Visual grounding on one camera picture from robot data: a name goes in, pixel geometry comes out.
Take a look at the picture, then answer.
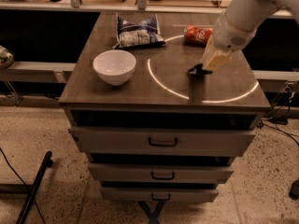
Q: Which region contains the dark blue rxbar wrapper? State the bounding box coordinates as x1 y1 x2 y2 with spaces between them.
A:
187 63 211 76

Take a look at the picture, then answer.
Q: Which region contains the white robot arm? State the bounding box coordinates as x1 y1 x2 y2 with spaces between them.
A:
202 0 299 71

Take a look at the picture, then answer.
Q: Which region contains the white ceramic bowl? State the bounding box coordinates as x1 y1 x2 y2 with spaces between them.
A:
93 49 136 86

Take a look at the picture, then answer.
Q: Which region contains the red orange snack bag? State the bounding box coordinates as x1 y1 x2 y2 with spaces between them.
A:
184 25 213 46

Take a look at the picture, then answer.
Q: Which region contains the blue white chip bag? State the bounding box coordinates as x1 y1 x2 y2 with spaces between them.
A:
114 14 166 49

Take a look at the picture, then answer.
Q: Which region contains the wooden cabinet with drawers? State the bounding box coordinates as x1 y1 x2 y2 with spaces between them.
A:
59 12 270 224

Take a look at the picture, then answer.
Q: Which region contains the top grey drawer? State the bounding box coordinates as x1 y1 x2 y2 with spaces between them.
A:
69 127 255 157

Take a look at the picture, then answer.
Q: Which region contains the grey drawer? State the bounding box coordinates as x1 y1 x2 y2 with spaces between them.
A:
88 163 233 184
69 127 255 157
100 188 219 203

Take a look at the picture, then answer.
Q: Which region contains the middle grey drawer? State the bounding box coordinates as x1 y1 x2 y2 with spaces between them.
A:
88 163 233 184

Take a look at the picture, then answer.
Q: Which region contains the bottom grey drawer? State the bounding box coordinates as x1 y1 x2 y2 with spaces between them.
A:
100 188 219 203

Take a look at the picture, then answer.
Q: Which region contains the black floor stand bar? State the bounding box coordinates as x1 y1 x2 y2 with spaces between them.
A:
16 151 53 224

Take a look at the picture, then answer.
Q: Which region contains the plate with items at left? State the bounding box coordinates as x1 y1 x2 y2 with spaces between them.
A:
0 46 14 69

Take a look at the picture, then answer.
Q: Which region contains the grey side shelf rail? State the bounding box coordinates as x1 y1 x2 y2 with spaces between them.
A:
0 62 76 83

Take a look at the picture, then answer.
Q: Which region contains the black floor cable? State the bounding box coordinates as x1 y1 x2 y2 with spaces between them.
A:
0 147 48 224

